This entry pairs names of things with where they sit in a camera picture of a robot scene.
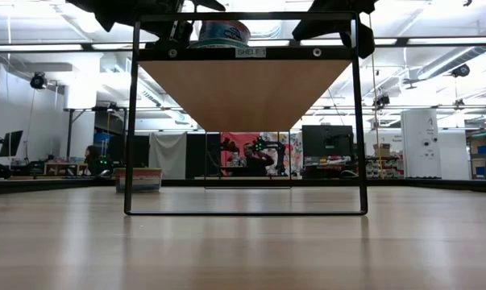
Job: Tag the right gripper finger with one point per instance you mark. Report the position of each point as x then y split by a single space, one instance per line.
319 30

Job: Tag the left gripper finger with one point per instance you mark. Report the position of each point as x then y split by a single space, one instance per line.
208 5
182 34

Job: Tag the gold can blue red label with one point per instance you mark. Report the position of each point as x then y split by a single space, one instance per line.
139 181
224 31

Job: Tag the silver can teal label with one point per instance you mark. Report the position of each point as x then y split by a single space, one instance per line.
214 44

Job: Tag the black background robot arm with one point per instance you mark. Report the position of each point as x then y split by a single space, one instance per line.
228 146
272 146

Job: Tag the large black monitor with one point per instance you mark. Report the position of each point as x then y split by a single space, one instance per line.
327 139

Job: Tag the floral hanging cloth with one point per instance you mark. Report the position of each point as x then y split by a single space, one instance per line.
295 145

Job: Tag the red hanging cloth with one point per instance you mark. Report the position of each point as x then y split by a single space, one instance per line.
242 139

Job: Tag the grey hanging cloth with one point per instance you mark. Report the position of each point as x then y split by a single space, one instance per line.
168 155

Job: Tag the blue bin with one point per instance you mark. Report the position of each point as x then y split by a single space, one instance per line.
101 139

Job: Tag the cardboard box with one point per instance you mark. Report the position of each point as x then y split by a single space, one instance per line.
382 150

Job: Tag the cluttered workbench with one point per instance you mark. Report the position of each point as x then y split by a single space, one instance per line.
327 166

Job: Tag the person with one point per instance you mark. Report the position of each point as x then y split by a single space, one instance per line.
92 159
256 161

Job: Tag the small black monitor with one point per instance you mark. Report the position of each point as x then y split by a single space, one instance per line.
12 143

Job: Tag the wooden shelf black frame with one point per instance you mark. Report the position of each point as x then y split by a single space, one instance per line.
246 92

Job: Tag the black ceiling camera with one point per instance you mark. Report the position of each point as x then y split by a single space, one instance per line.
37 81
381 100
461 71

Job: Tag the grey ceiling duct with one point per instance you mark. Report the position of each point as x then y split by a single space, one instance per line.
448 64

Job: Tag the black table frame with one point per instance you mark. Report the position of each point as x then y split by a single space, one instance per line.
45 184

